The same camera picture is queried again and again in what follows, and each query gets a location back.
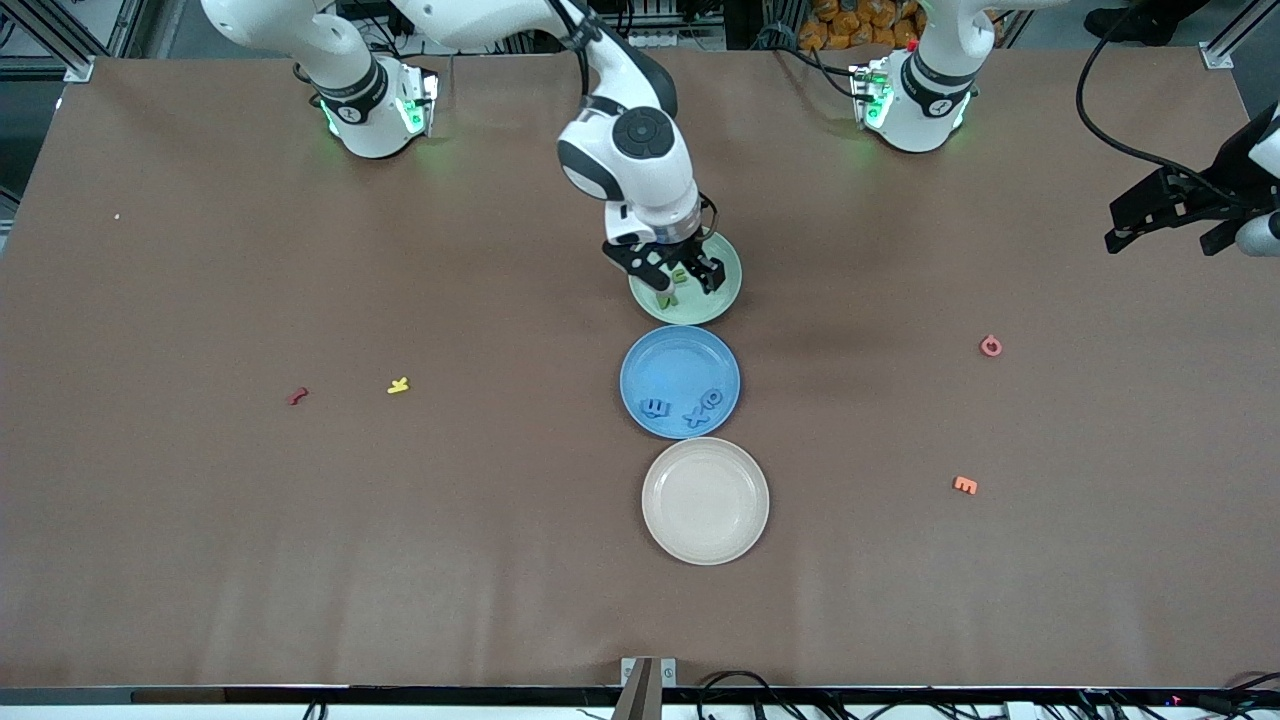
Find light green plate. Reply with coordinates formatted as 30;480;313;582
628;232;743;327

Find blue plate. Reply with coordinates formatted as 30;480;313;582
619;325;742;440

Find white power strip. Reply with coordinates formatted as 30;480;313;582
625;28;726;51

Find beige plate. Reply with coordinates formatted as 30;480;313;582
641;437;771;567

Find orange mesh bags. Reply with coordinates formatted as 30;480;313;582
798;0;926;53

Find black right camera cable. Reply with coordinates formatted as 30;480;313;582
545;0;719;246

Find black camera cable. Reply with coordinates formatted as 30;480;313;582
1076;0;1251;206
545;0;719;246

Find aluminium frame post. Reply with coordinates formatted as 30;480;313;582
1200;0;1280;71
0;0;96;83

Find black left camera cable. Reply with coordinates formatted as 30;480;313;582
1076;0;1251;206

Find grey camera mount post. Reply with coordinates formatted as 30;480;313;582
620;656;678;720

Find black cable bundle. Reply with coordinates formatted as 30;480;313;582
1070;672;1280;720
695;670;831;720

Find black table edge rail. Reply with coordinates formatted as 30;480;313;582
0;685;1280;708

